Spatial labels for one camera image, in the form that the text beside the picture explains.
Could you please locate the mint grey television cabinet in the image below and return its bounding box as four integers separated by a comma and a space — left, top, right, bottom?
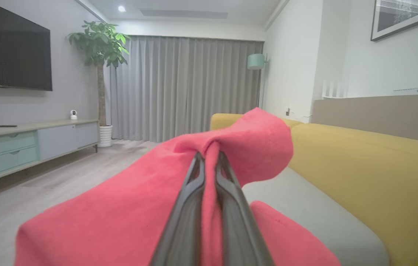
0, 119, 100, 189

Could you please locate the green potted tree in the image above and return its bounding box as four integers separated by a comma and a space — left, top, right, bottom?
67, 20, 130, 128

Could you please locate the grey rounded sofa cushion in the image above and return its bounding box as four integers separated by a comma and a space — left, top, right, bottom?
241, 166, 390, 266

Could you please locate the red white basketball jersey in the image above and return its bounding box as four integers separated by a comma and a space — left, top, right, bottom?
14, 107, 341, 266

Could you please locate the long ceiling air vent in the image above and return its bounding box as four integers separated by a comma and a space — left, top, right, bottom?
140, 9, 229, 20

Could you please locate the beige wooden ledge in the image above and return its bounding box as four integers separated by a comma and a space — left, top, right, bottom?
312, 94, 418, 144

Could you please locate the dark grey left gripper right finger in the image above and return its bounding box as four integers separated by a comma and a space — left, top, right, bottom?
215, 151, 276, 266

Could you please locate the yellow sofa backrest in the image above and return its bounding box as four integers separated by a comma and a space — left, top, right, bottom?
209, 113, 418, 266

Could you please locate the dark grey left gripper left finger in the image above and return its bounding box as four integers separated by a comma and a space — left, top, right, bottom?
149, 151, 206, 266

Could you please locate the black wall television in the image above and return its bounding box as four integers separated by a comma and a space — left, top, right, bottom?
0, 0, 53, 92

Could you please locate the black framed monochrome picture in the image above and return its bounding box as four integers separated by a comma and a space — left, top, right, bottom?
370, 0, 418, 42

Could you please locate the grey pleated curtain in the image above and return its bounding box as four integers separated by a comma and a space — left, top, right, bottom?
109, 35, 265, 143

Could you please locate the white ribbed plant pot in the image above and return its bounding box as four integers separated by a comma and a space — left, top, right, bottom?
99, 125, 113, 147

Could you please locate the mint green floor lamp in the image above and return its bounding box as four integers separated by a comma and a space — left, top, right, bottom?
247, 54, 269, 110

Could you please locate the white slatted rack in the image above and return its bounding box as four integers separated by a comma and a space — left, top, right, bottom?
322, 81, 348, 99

